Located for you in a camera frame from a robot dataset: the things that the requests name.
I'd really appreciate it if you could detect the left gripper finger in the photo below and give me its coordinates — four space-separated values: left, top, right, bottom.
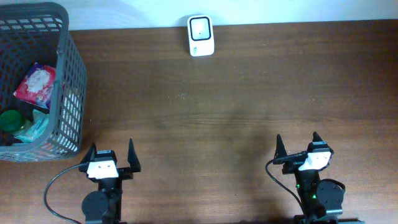
80 142 96 164
127 139 141 172

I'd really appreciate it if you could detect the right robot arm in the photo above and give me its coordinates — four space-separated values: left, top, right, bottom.
265 132 363 224

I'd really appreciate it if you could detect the purple pink tissue pack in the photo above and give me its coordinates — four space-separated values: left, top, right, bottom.
13 63 56 109

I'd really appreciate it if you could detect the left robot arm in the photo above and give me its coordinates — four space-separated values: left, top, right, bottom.
79 139 141 224

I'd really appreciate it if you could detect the teal wet wipes pack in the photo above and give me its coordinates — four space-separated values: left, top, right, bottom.
14 110 49 143

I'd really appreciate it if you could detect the dark grey plastic basket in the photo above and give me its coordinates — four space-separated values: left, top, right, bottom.
1 2 87 162

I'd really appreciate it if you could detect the green lid glass jar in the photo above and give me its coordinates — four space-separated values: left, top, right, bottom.
1 110 26 133

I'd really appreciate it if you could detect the white barcode scanner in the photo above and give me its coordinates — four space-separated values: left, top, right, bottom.
187 15 215 57

